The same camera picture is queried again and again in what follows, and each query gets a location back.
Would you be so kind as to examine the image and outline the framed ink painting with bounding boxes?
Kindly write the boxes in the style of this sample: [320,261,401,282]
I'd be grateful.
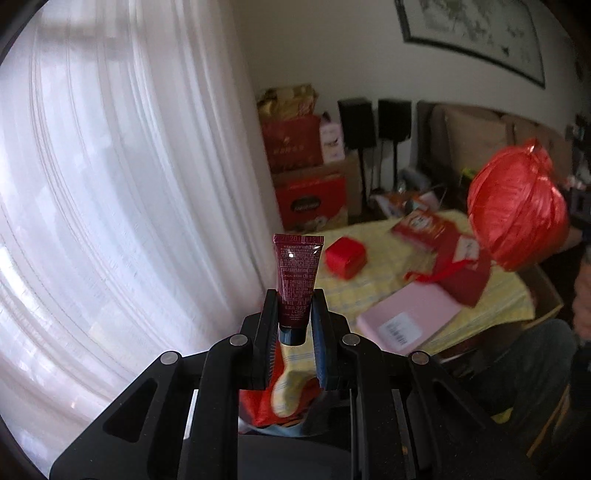
[394,0,546,88]

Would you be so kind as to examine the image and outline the white sheer curtain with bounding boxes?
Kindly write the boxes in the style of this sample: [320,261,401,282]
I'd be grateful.
[0,0,278,462]

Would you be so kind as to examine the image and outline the person's grey trousers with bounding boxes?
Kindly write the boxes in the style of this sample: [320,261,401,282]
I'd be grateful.
[443,318,578,425]

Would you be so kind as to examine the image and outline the red Collection gift box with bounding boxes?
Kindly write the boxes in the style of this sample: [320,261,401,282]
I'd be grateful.
[276,178,348,232]

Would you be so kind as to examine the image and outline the red tin box gold band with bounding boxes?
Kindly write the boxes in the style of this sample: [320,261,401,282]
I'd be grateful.
[325,237,369,280]

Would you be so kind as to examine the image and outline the dark red cream tube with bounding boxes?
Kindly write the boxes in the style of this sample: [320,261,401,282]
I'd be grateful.
[272,233,326,347]

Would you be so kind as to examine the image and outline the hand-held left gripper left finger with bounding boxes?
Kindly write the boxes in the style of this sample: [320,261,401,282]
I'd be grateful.
[48,288,280,480]

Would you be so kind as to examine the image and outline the pink and white small box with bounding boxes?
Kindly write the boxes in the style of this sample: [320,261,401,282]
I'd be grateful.
[320,113,346,163]

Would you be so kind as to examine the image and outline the red cartoon envelope pack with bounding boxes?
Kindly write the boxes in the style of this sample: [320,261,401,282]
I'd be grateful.
[390,210,448,252]

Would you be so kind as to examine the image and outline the gold foil bag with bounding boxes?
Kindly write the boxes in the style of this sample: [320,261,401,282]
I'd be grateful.
[257,84,319,121]

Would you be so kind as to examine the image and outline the brown fabric sofa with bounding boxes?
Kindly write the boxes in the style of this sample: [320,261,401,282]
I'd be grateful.
[416,100,591,217]

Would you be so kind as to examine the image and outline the red plastic string ball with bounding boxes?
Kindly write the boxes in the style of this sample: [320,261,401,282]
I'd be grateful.
[467,138,570,273]

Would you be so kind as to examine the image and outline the red cloth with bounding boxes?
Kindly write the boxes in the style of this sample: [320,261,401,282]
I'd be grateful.
[239,383,319,428]

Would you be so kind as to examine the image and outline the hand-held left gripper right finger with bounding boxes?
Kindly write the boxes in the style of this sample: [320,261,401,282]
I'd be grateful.
[310,288,539,480]

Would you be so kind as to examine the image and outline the beige cushion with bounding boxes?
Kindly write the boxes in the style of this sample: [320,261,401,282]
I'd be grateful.
[443,107,506,171]

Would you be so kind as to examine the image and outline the red tea gift bag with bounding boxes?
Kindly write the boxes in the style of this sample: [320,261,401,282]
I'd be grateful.
[261,115,324,174]

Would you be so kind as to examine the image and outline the large brown cardboard carton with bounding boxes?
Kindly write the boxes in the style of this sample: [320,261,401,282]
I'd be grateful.
[271,152,363,232]

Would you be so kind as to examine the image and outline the red gift box with ribbon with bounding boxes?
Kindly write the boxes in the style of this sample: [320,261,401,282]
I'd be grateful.
[404,231,495,308]

